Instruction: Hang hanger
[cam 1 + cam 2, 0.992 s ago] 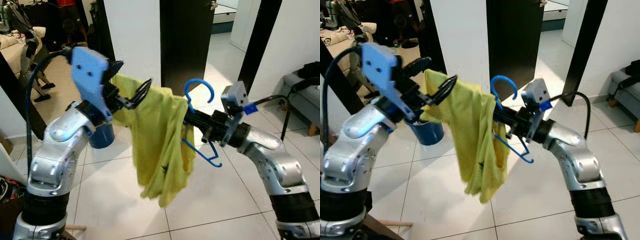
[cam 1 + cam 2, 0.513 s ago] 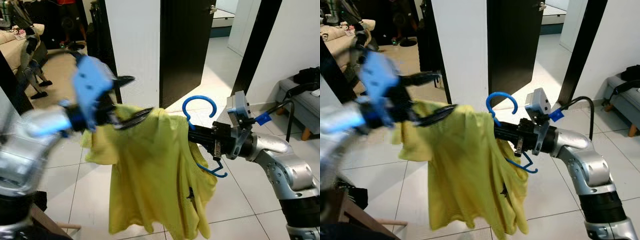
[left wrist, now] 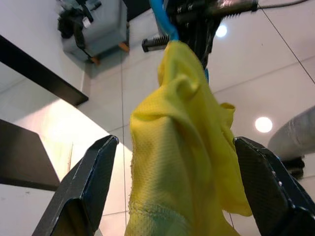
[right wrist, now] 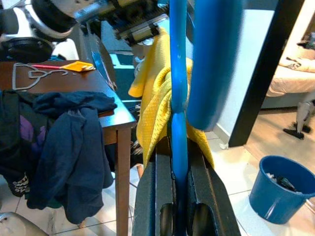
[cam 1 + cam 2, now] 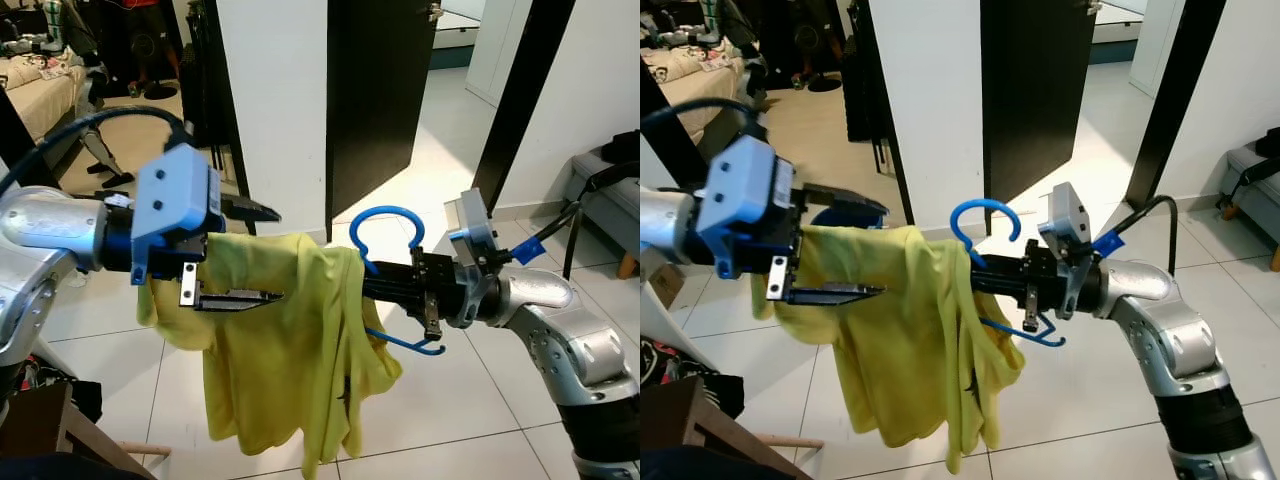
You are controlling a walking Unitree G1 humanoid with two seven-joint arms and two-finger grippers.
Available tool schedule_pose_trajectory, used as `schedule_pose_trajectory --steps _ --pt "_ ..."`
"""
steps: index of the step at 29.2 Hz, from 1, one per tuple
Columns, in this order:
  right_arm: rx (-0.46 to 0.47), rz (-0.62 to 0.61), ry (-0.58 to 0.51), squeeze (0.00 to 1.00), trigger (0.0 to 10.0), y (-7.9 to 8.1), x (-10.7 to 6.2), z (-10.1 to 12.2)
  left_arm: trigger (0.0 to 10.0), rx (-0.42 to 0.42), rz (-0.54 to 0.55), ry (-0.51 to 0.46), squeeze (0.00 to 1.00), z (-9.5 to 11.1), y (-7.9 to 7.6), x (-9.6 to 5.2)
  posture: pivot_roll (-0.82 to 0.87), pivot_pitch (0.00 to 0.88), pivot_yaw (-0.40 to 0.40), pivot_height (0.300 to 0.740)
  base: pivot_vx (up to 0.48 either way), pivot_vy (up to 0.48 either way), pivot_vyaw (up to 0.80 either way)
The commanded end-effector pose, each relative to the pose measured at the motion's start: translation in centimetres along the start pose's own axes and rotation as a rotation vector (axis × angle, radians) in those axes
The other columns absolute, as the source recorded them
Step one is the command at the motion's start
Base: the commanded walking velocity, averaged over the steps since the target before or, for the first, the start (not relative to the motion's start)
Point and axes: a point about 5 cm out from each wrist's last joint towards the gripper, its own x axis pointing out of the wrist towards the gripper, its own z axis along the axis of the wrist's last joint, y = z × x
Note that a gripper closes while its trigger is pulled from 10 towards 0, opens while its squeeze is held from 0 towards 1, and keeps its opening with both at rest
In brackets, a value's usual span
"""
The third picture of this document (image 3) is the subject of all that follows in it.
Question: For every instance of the grey upholstered ottoman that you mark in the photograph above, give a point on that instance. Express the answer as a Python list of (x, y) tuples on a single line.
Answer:
[(105, 29)]

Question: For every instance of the yellow mesh shirt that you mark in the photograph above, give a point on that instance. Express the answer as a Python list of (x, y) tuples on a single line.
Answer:
[(184, 147)]

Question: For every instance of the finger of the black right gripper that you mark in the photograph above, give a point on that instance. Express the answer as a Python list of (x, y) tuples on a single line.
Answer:
[(204, 41)]

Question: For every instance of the white luggage tag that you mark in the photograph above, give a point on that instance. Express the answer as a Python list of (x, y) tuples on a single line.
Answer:
[(86, 22)]

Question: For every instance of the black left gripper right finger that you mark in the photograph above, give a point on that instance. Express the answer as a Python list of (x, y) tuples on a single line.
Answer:
[(270, 191)]

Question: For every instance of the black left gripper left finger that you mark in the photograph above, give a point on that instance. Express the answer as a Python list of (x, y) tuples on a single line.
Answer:
[(81, 191)]

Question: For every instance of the blue plastic hanger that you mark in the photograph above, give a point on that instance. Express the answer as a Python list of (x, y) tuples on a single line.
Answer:
[(162, 17)]

